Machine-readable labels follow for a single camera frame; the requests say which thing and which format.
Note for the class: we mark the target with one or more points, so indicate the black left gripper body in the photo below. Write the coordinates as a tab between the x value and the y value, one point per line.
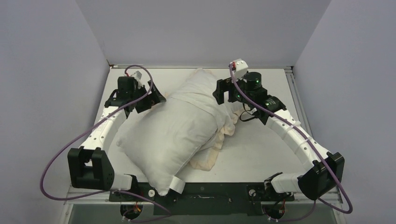
139	92

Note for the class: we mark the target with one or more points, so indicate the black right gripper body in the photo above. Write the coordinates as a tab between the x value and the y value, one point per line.
235	94

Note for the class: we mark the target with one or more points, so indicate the white pillow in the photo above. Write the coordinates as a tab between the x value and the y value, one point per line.
162	141

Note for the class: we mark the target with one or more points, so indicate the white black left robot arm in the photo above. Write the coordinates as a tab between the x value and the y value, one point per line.
89	165

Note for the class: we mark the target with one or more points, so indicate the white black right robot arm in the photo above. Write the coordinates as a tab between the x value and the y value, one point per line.
272	112

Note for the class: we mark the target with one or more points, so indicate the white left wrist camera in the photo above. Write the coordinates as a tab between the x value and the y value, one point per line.
137	76

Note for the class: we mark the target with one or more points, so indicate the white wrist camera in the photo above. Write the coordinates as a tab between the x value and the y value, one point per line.
137	76
239	68

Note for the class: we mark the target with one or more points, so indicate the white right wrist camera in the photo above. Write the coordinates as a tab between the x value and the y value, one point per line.
239	68

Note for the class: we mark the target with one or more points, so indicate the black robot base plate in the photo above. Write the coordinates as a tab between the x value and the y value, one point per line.
208	198

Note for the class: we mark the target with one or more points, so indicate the aluminium frame rail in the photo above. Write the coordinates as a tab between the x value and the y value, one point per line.
252	154

